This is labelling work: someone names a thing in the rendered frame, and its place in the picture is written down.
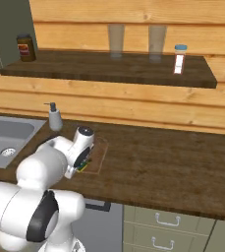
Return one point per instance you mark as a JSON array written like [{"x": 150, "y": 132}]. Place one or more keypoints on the green and yellow sponge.
[{"x": 84, "y": 166}]

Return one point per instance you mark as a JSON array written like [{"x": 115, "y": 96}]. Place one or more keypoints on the pale green drawer front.
[
  {"x": 140, "y": 234},
  {"x": 189, "y": 218}
]

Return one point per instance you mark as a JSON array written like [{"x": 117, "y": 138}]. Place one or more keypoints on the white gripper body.
[{"x": 71, "y": 171}]

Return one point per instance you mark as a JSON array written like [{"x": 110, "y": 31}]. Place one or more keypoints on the grey dishwasher front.
[{"x": 101, "y": 229}]

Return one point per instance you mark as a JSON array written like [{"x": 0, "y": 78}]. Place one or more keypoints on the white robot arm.
[{"x": 35, "y": 170}]

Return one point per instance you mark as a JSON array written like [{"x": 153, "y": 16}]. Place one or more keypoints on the grey sink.
[{"x": 6, "y": 138}]

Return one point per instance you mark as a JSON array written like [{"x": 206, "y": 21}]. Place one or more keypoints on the brown jar with red label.
[{"x": 26, "y": 48}]

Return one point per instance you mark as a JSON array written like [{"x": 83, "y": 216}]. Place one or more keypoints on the clear drinking glass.
[
  {"x": 157, "y": 41},
  {"x": 116, "y": 39}
]

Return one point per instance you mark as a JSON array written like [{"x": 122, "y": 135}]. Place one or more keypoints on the brown wooden cutting board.
[{"x": 98, "y": 154}]

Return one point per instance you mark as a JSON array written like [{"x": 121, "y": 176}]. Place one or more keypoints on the dark wooden shelf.
[{"x": 110, "y": 67}]

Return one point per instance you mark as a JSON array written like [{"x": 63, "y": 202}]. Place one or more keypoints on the white bottle with blue cap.
[{"x": 180, "y": 59}]

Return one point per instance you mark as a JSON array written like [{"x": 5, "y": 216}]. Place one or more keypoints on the grey soap dispenser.
[{"x": 55, "y": 119}]

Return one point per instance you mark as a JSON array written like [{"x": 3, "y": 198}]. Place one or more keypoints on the pale green cupboard door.
[{"x": 224, "y": 238}]

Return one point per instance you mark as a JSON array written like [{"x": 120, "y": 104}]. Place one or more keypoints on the olive green cupboard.
[{"x": 6, "y": 29}]

